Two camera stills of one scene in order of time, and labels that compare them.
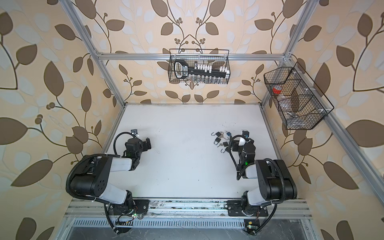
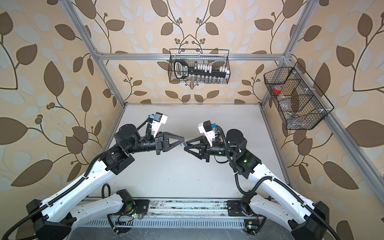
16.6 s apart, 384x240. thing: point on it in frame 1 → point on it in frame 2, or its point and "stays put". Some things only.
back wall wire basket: [199, 66] stays put
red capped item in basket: [277, 89] stays put
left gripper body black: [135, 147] → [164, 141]
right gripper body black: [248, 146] → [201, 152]
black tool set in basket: [182, 70] stays put
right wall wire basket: [301, 104] stays put
